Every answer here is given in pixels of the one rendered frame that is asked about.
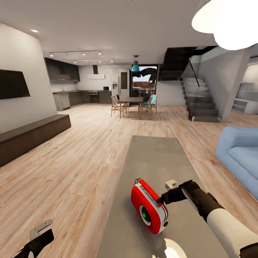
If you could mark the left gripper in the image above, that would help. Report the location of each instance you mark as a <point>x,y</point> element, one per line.
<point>43,240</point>

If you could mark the radio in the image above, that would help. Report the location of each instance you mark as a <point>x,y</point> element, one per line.
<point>153,214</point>

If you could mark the room light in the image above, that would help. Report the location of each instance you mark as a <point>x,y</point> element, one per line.
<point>135,67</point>
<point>206,15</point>

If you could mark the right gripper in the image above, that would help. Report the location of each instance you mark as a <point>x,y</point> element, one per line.
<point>168,197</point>

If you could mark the wall mounted tv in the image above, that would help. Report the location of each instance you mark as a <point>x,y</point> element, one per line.
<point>12,85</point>

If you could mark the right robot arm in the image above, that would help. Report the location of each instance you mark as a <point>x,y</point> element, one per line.
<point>237,240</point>

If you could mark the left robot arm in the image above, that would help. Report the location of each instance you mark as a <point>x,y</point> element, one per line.
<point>37,241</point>

